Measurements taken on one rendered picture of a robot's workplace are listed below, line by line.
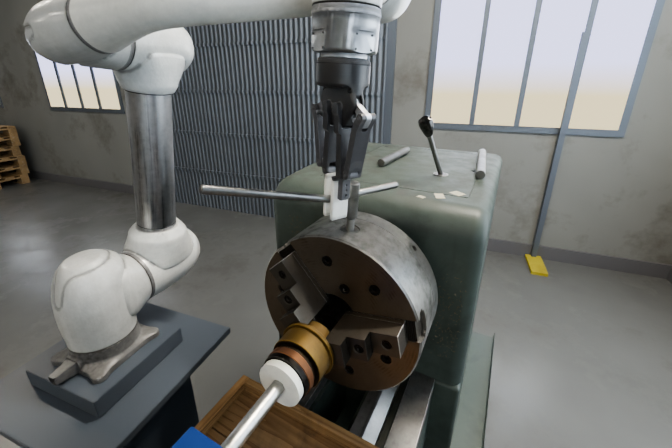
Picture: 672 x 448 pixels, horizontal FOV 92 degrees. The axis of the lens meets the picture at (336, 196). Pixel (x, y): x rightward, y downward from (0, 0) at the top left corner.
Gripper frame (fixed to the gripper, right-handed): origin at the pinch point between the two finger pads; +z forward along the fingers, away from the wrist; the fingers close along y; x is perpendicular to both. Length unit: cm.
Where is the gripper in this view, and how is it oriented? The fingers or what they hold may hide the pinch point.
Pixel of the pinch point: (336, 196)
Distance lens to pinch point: 51.2
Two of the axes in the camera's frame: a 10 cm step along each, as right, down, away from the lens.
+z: -0.5, 9.3, 3.6
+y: 5.6, 3.3, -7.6
